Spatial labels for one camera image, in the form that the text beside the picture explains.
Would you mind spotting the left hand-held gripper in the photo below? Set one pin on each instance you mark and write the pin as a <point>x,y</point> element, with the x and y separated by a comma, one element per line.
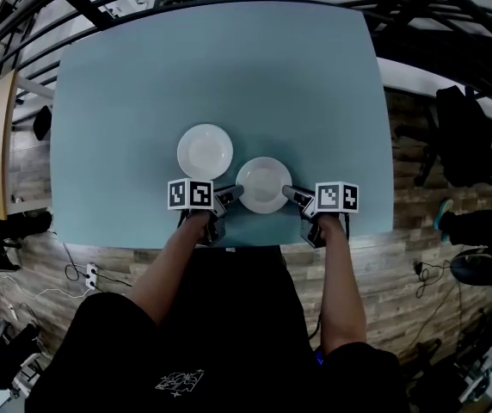
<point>190,194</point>

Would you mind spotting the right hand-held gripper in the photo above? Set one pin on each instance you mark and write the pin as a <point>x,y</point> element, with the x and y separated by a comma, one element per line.
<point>336,196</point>

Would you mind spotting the white plate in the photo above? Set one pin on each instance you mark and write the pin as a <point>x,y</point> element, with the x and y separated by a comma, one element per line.
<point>264,184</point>
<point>205,151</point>

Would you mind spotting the person's left forearm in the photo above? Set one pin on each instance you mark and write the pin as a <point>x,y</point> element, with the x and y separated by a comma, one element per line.
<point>168,273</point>

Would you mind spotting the person's right forearm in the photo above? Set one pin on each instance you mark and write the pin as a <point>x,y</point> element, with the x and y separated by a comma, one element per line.
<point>340,291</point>

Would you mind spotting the person's black t-shirt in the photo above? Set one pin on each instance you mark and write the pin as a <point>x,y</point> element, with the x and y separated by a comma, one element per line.
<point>237,316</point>

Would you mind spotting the small blue device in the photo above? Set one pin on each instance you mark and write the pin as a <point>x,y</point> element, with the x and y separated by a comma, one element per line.
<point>318,356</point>

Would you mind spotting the white power strip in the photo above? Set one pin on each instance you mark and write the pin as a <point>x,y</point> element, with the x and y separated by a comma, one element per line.
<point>92,275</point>

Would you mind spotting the black office chair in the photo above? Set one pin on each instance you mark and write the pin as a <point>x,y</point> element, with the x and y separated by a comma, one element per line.
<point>465,136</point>

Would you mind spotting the black floor fan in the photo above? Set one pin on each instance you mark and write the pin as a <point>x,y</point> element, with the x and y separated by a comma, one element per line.
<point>480,269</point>

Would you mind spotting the white bin with black liner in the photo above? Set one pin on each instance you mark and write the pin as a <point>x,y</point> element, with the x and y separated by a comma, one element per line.
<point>43,123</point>

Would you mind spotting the black metal railing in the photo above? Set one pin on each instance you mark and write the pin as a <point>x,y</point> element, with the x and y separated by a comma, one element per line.
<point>97,17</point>

